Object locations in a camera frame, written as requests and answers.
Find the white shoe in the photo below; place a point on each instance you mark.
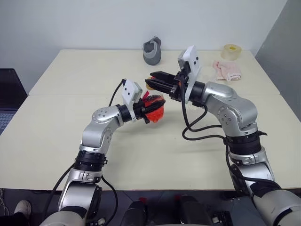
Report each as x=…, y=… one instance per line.
x=22, y=207

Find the dark laptop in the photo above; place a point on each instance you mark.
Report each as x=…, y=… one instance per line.
x=11, y=94

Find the plastic bottle with orange drink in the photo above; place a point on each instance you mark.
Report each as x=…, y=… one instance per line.
x=155, y=115

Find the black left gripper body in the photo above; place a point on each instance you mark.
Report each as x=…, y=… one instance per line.
x=140, y=109

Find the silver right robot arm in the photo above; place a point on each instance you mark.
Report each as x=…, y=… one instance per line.
x=235, y=106

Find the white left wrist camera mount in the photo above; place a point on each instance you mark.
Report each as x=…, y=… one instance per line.
x=129, y=90

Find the pink cloth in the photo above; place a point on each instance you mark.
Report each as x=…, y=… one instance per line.
x=227, y=70

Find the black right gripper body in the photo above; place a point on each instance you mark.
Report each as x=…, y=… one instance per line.
x=179, y=88

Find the dark rounded shape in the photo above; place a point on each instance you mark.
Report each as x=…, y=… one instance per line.
x=136, y=214
x=192, y=212

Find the grey visor cap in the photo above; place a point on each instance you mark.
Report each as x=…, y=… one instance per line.
x=152, y=56

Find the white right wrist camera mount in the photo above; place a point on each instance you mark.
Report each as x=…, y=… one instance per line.
x=192, y=58

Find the clear tape roll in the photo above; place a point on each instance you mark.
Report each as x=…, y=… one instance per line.
x=231, y=54

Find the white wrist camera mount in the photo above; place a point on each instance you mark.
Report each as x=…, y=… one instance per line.
x=129, y=90
x=192, y=58

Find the yellow bottle cap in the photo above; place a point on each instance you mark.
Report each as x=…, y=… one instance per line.
x=148, y=87

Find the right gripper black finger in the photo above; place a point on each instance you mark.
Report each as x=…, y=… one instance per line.
x=164, y=76
x=162, y=86

